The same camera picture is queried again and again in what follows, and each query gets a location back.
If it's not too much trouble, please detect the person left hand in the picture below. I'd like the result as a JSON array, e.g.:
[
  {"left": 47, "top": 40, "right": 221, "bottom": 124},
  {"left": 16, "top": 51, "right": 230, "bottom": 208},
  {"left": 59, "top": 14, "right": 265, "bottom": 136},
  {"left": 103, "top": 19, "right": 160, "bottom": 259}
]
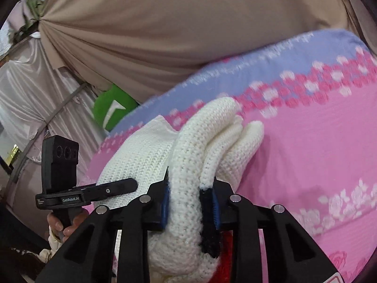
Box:
[{"left": 47, "top": 208, "right": 89, "bottom": 242}]

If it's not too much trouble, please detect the silver satin curtain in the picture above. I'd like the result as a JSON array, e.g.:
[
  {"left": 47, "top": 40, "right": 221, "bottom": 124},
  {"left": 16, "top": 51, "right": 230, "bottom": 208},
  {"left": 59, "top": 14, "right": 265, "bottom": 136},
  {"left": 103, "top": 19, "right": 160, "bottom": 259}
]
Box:
[{"left": 0, "top": 32, "right": 108, "bottom": 231}]

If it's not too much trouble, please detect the white red navy knit sweater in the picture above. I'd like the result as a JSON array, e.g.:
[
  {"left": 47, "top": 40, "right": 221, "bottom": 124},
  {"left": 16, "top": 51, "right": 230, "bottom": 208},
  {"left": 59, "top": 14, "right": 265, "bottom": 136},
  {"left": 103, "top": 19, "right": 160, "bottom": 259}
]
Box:
[{"left": 98, "top": 97, "right": 264, "bottom": 282}]

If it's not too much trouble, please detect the beige curtain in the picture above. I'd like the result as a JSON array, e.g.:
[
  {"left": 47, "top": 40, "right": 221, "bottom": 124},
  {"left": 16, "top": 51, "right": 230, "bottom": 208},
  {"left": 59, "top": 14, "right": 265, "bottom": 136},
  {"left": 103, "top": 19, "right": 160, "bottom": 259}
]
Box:
[{"left": 39, "top": 0, "right": 361, "bottom": 102}]

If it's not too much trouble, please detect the pink floral bed sheet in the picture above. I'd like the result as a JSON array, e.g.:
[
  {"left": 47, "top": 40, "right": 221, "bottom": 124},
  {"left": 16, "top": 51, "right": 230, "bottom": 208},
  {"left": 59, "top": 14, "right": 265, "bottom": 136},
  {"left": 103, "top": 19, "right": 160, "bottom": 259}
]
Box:
[{"left": 82, "top": 29, "right": 376, "bottom": 282}]

